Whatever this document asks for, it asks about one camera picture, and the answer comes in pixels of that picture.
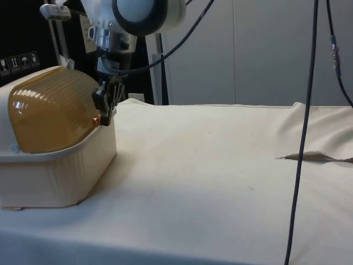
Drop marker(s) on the rounded box lid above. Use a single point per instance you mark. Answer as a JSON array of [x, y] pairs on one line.
[[55, 110]]

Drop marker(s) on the cream box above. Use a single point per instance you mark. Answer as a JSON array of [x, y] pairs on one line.
[[69, 174]]

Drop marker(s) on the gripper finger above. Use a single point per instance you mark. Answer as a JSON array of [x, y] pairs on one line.
[[102, 102], [118, 91]]

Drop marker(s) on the white metal frame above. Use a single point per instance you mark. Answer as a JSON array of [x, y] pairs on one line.
[[63, 44]]

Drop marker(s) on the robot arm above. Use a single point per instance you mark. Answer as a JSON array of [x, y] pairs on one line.
[[143, 11]]

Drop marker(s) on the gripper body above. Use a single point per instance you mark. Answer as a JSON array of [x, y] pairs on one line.
[[114, 62]]

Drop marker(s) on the black cabinet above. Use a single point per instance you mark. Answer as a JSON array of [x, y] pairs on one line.
[[16, 33]]

